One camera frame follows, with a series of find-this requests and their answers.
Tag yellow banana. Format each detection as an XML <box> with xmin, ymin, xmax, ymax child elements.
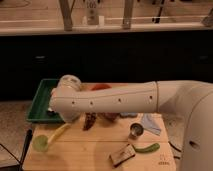
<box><xmin>48</xmin><ymin>123</ymin><xmax>70</xmax><ymax>145</ymax></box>

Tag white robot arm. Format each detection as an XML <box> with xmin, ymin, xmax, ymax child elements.
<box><xmin>49</xmin><ymin>75</ymin><xmax>213</xmax><ymax>171</ymax></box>

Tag green plastic cup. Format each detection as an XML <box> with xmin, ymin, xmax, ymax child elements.
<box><xmin>33</xmin><ymin>135</ymin><xmax>48</xmax><ymax>152</ymax></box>

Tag metal cup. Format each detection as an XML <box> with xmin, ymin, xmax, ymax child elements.
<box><xmin>129</xmin><ymin>123</ymin><xmax>144</xmax><ymax>140</ymax></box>

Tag dark red grape bunch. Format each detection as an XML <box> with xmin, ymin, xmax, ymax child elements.
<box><xmin>83</xmin><ymin>113</ymin><xmax>97</xmax><ymax>131</ymax></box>

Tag green plastic tray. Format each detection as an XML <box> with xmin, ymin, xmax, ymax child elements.
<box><xmin>26</xmin><ymin>79</ymin><xmax>63</xmax><ymax>124</ymax></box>

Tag dark purple bowl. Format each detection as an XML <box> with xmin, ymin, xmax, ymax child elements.
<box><xmin>101</xmin><ymin>113</ymin><xmax>118</xmax><ymax>122</ymax></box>

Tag orange bowl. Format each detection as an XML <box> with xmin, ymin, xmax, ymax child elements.
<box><xmin>91</xmin><ymin>84</ymin><xmax>111</xmax><ymax>91</ymax></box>

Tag blue sponge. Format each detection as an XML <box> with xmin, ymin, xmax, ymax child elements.
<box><xmin>120</xmin><ymin>113</ymin><xmax>138</xmax><ymax>118</ymax></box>

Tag black rectangular box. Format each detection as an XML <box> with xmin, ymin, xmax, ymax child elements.
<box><xmin>109</xmin><ymin>144</ymin><xmax>136</xmax><ymax>167</ymax></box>

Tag light blue cloth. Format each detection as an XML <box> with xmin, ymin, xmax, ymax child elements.
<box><xmin>141</xmin><ymin>113</ymin><xmax>161</xmax><ymax>136</ymax></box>

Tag green cucumber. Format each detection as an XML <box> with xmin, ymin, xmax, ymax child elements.
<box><xmin>134</xmin><ymin>143</ymin><xmax>160</xmax><ymax>154</ymax></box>

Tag black cable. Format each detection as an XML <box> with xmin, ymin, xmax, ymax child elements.
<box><xmin>168</xmin><ymin>139</ymin><xmax>183</xmax><ymax>160</ymax></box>

